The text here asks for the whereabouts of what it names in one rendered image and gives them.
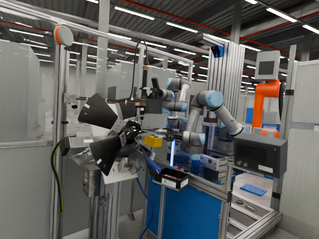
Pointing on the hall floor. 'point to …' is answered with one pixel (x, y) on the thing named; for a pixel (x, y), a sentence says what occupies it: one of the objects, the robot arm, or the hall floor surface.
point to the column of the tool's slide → (58, 133)
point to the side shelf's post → (91, 217)
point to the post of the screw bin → (162, 212)
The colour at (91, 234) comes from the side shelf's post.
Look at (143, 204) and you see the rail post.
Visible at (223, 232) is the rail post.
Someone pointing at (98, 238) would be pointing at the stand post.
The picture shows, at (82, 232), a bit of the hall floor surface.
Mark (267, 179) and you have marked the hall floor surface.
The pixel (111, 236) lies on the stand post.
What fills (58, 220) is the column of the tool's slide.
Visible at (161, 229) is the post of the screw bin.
